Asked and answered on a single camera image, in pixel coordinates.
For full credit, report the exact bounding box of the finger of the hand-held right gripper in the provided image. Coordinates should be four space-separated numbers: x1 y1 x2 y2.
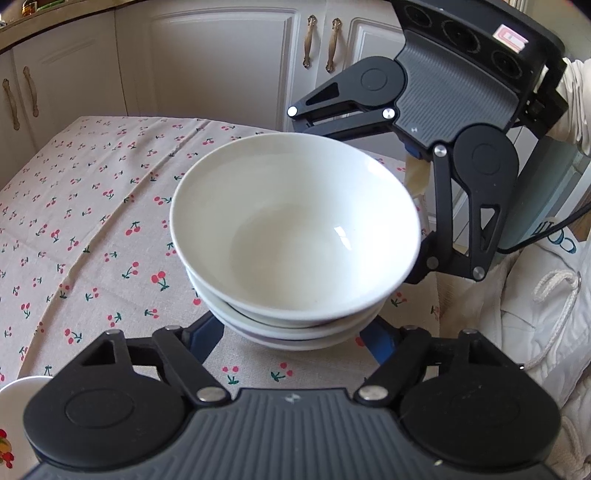
403 143 506 285
286 62 399 141

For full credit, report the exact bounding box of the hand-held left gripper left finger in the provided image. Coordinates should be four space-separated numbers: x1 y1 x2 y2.
78 316 232 407

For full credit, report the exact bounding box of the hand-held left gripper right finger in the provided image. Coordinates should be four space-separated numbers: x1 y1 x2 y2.
355 318 522 407

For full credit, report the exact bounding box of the white ceramic bowl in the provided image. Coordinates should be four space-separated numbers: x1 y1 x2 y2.
169 133 422 322
186 265 387 341
196 300 382 352

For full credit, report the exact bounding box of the white plate with fruit print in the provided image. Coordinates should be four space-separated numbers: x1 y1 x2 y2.
0 376 55 480

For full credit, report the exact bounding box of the white kitchen cabinet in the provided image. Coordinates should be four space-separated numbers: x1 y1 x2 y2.
0 0 467 232

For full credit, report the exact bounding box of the cherry print tablecloth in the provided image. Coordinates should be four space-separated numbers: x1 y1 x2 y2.
0 115 455 402

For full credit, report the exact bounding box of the white jacket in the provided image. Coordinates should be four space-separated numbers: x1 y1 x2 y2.
434 226 591 480

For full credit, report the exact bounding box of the metal cabinet handle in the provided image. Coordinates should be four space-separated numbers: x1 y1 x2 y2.
325 18 343 74
23 66 40 119
2 78 20 133
302 14 317 70

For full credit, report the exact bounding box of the black cable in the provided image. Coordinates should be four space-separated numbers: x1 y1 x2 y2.
498 202 591 256

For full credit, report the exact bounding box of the white drawstring cord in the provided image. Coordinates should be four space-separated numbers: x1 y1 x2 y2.
521 270 583 371

